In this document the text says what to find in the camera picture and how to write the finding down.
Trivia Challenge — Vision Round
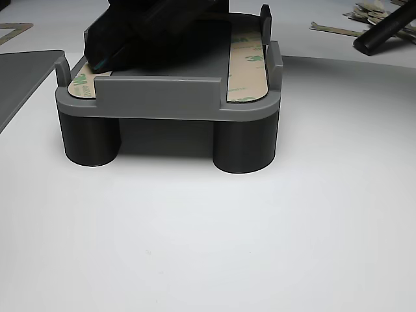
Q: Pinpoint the gray fixture with black legs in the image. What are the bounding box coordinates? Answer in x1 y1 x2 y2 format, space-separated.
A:
54 12 284 175

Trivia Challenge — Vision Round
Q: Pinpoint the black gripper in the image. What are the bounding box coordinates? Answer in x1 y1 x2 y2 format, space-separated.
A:
83 0 228 73

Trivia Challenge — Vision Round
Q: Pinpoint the dark gray upright tab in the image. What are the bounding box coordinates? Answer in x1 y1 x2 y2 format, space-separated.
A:
259 4 274 45

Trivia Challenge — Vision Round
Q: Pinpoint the gray mat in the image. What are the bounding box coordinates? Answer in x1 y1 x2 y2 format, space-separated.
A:
0 49 65 134

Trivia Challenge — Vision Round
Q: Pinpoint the peeled liner scrap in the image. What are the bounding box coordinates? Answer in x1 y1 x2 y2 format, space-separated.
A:
344 1 393 24
393 25 416 42

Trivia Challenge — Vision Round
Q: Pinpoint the tan 3M tape liner frame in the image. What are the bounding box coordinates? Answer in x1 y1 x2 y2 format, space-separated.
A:
66 31 270 103

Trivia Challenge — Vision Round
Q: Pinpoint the black cylindrical rod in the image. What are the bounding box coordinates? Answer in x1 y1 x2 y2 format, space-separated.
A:
352 3 416 56

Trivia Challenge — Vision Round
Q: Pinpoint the long peeled liner strip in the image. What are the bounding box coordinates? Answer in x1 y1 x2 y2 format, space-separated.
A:
309 21 365 38

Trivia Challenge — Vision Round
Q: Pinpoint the empty tan liner frame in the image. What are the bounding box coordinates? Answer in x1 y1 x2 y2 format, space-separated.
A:
0 21 34 46

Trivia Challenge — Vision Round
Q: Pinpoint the black grainy plate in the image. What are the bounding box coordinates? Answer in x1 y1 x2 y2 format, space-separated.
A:
181 18 233 72

